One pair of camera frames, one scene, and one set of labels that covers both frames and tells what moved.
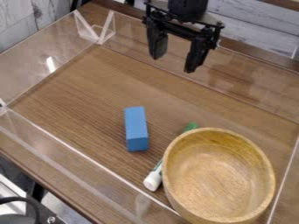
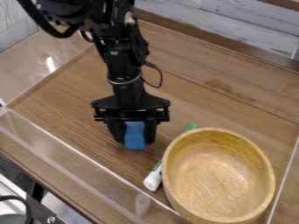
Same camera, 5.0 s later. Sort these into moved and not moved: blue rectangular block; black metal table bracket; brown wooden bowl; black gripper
Moved: black gripper
Not moved: blue rectangular block; brown wooden bowl; black metal table bracket
